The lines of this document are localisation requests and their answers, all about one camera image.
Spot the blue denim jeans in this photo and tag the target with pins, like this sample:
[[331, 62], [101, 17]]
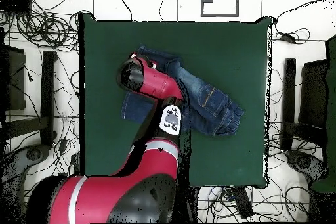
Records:
[[210, 103]]

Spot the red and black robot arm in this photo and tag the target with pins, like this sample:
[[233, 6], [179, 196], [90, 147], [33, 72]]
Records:
[[157, 84]]

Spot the flat black box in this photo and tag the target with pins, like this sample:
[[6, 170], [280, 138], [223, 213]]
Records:
[[15, 5]]

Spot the dark green table cloth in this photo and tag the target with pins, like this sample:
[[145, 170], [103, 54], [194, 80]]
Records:
[[223, 50]]

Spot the black stand foot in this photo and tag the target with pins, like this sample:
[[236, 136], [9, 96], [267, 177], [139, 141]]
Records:
[[47, 90], [289, 98]]

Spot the black power strip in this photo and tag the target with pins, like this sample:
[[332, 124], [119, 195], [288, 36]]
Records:
[[75, 163]]

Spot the black power adapter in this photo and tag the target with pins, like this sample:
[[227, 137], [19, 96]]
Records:
[[288, 37]]

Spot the dark box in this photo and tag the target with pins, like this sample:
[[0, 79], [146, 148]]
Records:
[[15, 82], [313, 95]]

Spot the black rectangular box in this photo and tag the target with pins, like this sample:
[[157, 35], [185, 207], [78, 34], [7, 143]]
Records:
[[242, 203]]

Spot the grey office chair base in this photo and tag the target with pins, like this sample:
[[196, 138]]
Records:
[[304, 162], [15, 166]]

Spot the green cloth sheet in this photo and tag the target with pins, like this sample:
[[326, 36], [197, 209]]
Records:
[[331, 129]]

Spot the grey square frame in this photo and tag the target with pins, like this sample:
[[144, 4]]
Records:
[[237, 0]]

